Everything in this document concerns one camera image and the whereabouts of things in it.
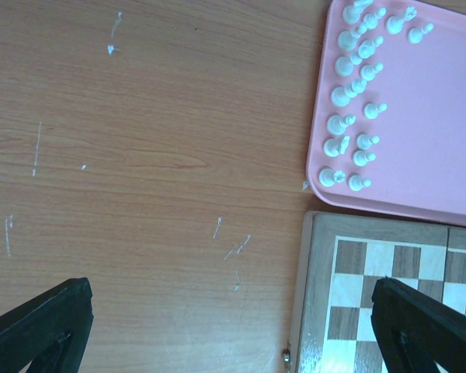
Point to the pink plastic tray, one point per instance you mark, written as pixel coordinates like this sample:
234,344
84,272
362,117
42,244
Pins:
420,165

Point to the white chess pawn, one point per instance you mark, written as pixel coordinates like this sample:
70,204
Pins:
357,183
361,158
365,141
372,110
369,71
416,34
368,47
371,19

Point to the white chess knight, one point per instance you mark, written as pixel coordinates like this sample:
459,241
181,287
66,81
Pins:
334,147
352,13

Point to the white chess king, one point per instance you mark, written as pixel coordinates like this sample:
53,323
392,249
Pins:
344,65

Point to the white chess bishop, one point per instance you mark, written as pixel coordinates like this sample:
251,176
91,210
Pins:
337,124
347,39

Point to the white chess queen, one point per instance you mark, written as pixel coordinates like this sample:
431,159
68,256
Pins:
342,95

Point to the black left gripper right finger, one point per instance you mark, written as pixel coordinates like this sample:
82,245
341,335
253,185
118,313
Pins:
416,333

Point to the white chess rook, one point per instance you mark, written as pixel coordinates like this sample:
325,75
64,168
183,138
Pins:
329,177
395,24

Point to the wooden chessboard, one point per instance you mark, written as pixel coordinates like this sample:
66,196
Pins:
341,259

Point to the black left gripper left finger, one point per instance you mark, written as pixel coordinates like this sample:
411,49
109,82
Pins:
48,333

